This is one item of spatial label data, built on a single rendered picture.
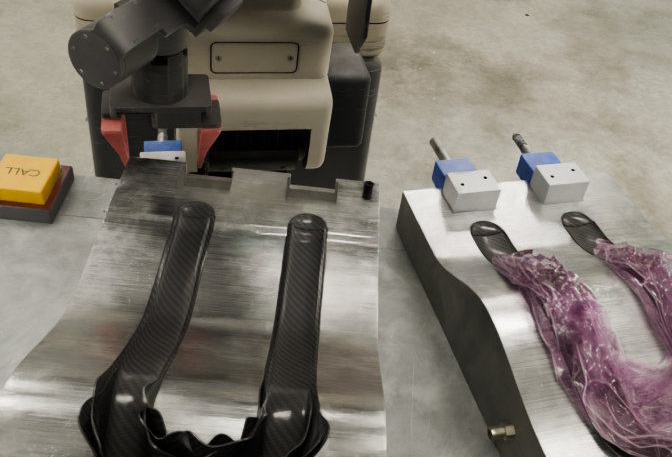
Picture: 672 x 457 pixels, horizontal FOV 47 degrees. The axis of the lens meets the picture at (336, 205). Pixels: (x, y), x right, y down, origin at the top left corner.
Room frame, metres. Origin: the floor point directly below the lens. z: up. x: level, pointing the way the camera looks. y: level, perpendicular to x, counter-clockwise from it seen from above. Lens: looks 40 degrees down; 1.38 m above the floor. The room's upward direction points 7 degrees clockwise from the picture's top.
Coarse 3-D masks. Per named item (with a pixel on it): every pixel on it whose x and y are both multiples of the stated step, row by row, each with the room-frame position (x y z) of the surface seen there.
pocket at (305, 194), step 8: (288, 184) 0.62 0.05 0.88; (336, 184) 0.63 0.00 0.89; (288, 192) 0.62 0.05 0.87; (296, 192) 0.63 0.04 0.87; (304, 192) 0.63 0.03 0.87; (312, 192) 0.63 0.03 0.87; (320, 192) 0.63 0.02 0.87; (328, 192) 0.63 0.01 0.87; (336, 192) 0.63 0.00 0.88; (288, 200) 0.62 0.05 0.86; (296, 200) 0.62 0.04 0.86; (304, 200) 0.62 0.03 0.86; (312, 200) 0.62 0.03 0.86; (320, 200) 0.63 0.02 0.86; (328, 200) 0.63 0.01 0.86; (336, 200) 0.63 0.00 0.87
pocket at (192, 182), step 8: (184, 168) 0.62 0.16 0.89; (184, 176) 0.62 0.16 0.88; (192, 176) 0.62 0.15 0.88; (200, 176) 0.63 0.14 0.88; (208, 176) 0.63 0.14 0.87; (232, 176) 0.62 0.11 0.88; (184, 184) 0.62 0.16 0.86; (192, 184) 0.62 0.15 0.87; (200, 184) 0.62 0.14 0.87; (208, 184) 0.62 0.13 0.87; (216, 184) 0.62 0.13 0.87; (224, 184) 0.62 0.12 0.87; (208, 192) 0.62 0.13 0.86; (216, 192) 0.62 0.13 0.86; (224, 192) 0.62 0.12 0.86
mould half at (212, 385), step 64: (128, 192) 0.57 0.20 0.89; (192, 192) 0.58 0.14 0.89; (256, 192) 0.59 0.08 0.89; (128, 256) 0.49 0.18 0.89; (256, 256) 0.51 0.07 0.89; (64, 320) 0.40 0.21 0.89; (128, 320) 0.41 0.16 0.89; (192, 320) 0.42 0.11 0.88; (256, 320) 0.43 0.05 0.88; (64, 384) 0.31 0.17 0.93; (192, 384) 0.33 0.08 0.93; (256, 384) 0.34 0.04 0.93; (320, 384) 0.35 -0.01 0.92; (0, 448) 0.26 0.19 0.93; (64, 448) 0.26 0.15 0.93; (384, 448) 0.29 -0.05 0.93
